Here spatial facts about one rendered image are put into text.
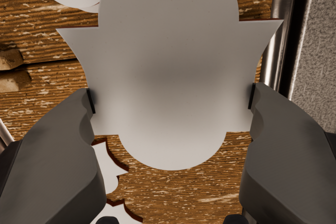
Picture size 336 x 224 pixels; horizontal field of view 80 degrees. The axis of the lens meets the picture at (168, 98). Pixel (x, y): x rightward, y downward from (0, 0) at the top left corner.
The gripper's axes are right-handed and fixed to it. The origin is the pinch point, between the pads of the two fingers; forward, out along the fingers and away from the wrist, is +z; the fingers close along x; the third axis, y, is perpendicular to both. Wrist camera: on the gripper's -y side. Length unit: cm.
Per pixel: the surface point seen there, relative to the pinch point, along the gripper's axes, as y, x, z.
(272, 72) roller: 5.7, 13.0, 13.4
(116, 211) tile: 30.9, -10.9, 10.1
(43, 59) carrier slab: 2.2, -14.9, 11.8
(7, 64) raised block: 1.8, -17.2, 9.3
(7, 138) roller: 15.4, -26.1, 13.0
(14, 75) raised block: 3.3, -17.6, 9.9
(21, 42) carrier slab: 0.2, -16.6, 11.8
